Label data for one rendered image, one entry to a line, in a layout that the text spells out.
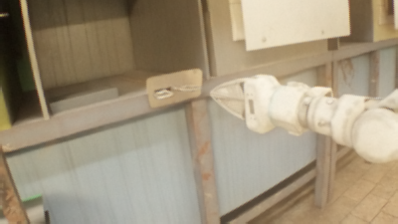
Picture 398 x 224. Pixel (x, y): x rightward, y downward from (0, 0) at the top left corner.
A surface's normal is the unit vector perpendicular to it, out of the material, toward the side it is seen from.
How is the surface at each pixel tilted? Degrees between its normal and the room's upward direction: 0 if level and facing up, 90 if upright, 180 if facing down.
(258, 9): 90
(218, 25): 90
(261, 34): 90
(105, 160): 90
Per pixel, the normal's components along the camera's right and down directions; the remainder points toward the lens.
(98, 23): 0.54, 0.14
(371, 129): -0.83, 0.16
